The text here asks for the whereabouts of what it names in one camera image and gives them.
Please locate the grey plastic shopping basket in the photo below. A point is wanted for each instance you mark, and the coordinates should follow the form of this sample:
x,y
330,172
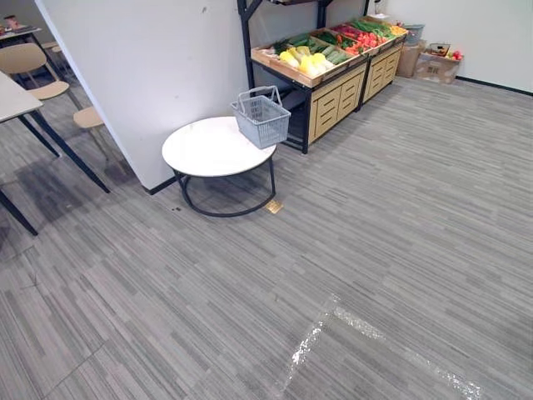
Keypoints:
x,y
262,125

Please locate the brass floor socket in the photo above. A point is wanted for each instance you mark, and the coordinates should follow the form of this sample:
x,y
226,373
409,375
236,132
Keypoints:
x,y
275,208

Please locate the yellow napa cabbage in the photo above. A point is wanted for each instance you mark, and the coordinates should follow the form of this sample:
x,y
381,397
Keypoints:
x,y
312,64
290,57

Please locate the clear floor tape strip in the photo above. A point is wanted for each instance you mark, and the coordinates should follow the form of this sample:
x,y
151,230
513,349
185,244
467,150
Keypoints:
x,y
375,327
310,337

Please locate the pale green zucchini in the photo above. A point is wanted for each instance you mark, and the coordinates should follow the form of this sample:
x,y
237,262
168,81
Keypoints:
x,y
335,54

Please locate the dark green cucumber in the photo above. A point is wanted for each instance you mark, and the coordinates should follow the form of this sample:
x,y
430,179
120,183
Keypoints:
x,y
297,41

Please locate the wooden produce stand with drawers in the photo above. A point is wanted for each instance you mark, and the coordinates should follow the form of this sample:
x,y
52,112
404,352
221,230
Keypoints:
x,y
383,71

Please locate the red tomato pile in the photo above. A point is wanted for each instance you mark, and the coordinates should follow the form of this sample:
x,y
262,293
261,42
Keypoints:
x,y
365,41

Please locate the beige wooden stool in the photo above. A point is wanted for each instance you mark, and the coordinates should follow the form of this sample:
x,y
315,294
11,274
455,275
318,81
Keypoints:
x,y
88,117

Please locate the brown cardboard box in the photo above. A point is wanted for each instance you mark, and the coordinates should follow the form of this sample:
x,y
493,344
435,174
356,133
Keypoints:
x,y
409,60

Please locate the green pepper pile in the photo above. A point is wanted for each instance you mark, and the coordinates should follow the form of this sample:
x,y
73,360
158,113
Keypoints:
x,y
372,27

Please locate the printed white cardboard box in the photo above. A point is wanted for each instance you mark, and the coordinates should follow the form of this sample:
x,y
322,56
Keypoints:
x,y
437,71

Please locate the yellow pepper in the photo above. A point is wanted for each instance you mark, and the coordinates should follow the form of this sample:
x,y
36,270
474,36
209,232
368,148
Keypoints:
x,y
398,30

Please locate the grey plastic bin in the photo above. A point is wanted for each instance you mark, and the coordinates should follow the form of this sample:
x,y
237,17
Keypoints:
x,y
414,34

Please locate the red fruit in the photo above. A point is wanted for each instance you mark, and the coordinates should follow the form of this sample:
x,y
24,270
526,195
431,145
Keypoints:
x,y
457,54

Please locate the grey table black legs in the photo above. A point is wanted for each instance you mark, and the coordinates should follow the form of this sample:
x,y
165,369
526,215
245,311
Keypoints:
x,y
16,102

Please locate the beige wooden chair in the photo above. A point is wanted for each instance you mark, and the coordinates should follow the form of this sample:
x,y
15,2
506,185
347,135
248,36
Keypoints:
x,y
25,62

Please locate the round white table black frame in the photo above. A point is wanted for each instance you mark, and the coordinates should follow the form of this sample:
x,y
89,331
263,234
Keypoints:
x,y
212,148

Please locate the wooden produce stand black frame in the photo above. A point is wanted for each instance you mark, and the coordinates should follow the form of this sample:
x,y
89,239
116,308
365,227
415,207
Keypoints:
x,y
333,104

